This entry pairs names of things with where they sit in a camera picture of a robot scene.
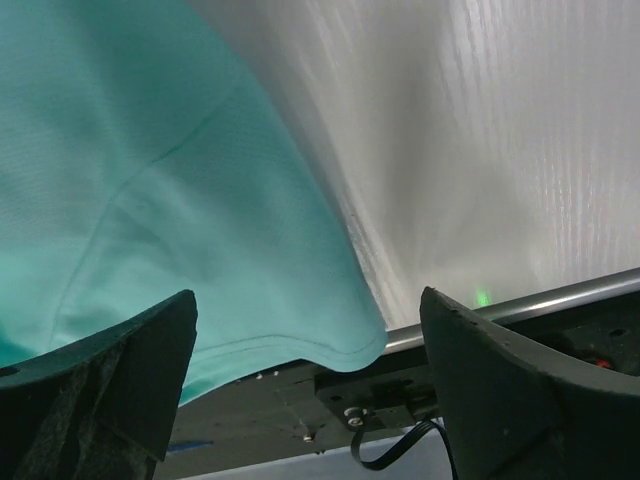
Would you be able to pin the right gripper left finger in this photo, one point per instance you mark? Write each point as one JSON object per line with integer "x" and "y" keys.
{"x": 102, "y": 407}

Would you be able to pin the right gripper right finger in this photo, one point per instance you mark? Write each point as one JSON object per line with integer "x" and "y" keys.
{"x": 514, "y": 408}

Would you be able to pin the teal t shirt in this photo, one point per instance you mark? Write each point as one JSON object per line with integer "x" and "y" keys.
{"x": 141, "y": 157}

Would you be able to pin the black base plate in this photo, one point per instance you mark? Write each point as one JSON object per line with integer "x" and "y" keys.
{"x": 302, "y": 408}

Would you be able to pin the aluminium front rail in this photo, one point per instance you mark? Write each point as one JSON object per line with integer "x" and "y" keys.
{"x": 585, "y": 293}

